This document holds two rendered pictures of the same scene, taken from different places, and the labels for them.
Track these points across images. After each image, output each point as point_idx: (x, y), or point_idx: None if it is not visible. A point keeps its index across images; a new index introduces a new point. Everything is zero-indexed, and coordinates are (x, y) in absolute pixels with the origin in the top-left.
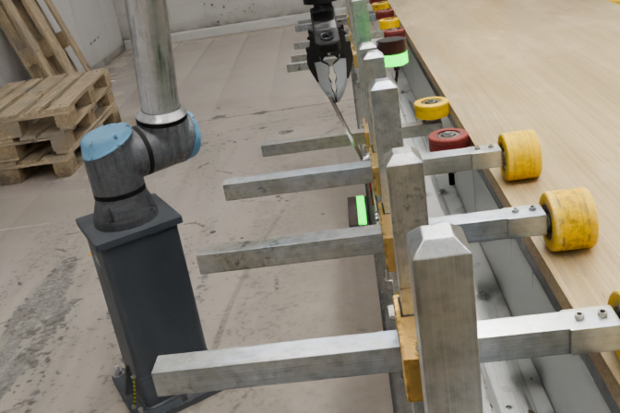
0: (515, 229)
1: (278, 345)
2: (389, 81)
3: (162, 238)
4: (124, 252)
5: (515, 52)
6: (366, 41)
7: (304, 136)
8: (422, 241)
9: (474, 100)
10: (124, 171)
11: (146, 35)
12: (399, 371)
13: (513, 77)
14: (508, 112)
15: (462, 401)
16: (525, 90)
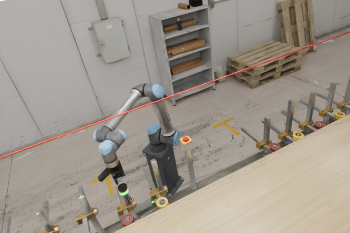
0: None
1: (5, 232)
2: (36, 214)
3: (157, 158)
4: (148, 155)
5: (236, 208)
6: (121, 181)
7: (149, 176)
8: None
9: (165, 215)
10: (151, 139)
11: (156, 115)
12: None
13: (194, 219)
14: (150, 230)
15: None
16: (175, 229)
